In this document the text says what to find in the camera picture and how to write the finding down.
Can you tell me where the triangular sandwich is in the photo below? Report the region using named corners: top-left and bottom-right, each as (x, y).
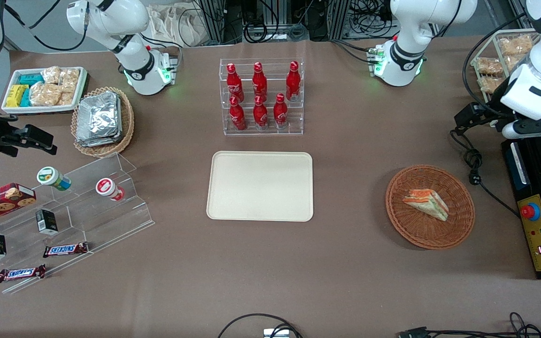
top-left (402, 189), bottom-right (450, 222)

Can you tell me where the white rectangular snack tray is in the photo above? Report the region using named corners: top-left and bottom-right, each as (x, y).
top-left (1, 66), bottom-right (88, 115)

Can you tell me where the oval tan wicker basket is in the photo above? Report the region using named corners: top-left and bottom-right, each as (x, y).
top-left (71, 86), bottom-right (135, 158)

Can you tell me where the round brown wicker basket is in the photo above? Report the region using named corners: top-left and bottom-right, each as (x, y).
top-left (385, 164), bottom-right (476, 250)

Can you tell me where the beige plastic serving tray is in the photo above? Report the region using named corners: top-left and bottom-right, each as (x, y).
top-left (206, 151), bottom-right (314, 222)

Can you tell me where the bagged fried snack packet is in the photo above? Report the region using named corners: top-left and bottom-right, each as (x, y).
top-left (476, 57), bottom-right (504, 76)
top-left (498, 35), bottom-right (534, 57)
top-left (479, 77), bottom-right (507, 94)
top-left (505, 55), bottom-right (530, 72)

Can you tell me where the green lid white cup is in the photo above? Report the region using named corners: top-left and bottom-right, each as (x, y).
top-left (36, 166), bottom-right (72, 192)

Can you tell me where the yellow snack packet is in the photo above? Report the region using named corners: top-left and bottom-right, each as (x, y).
top-left (6, 84), bottom-right (30, 108)

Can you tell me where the silver foil packet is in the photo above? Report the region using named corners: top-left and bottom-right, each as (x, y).
top-left (76, 92), bottom-right (121, 143)
top-left (77, 94), bottom-right (124, 148)

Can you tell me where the red lid white cup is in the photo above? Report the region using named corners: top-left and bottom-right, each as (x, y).
top-left (95, 177), bottom-right (125, 202)

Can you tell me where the clear acrylic step shelf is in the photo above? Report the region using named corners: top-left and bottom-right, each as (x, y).
top-left (0, 152), bottom-right (156, 295)

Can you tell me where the brown Snickers bar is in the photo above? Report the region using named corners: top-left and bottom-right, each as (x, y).
top-left (43, 242), bottom-right (89, 258)
top-left (0, 264), bottom-right (46, 283)

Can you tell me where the black machine yellow control panel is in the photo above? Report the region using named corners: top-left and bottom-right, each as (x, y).
top-left (501, 133), bottom-right (541, 281)

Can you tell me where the beige cloth bag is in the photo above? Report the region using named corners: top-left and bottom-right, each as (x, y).
top-left (146, 4), bottom-right (206, 48)

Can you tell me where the red cola bottle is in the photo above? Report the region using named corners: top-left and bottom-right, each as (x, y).
top-left (229, 96), bottom-right (247, 131)
top-left (253, 95), bottom-right (269, 131)
top-left (252, 62), bottom-right (268, 101)
top-left (226, 63), bottom-right (245, 103)
top-left (285, 61), bottom-right (301, 102)
top-left (273, 93), bottom-right (289, 130)

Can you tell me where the clear acrylic bottle rack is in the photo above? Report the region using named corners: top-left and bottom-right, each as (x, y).
top-left (219, 58), bottom-right (305, 137)

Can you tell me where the black power cable with plug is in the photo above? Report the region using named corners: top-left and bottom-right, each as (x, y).
top-left (449, 130), bottom-right (521, 219)

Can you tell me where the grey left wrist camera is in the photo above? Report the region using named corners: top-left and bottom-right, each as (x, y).
top-left (502, 119), bottom-right (534, 140)

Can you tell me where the black left wrist camera cable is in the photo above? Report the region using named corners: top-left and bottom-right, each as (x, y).
top-left (462, 13), bottom-right (528, 119)

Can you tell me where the white wire rack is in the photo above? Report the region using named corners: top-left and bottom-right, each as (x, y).
top-left (470, 28), bottom-right (541, 105)

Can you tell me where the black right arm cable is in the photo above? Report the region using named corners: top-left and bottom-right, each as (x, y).
top-left (4, 0), bottom-right (89, 52)

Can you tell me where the aluminium frame post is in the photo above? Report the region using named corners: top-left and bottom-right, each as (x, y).
top-left (197, 0), bottom-right (227, 46)
top-left (331, 0), bottom-right (352, 41)

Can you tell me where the black connector with cable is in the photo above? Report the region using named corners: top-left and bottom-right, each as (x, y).
top-left (398, 312), bottom-right (541, 338)

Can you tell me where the coiled black cable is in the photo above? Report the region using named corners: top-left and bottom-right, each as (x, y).
top-left (243, 20), bottom-right (272, 44)

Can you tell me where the black looped cable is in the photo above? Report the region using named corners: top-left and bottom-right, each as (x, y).
top-left (217, 313), bottom-right (305, 338)

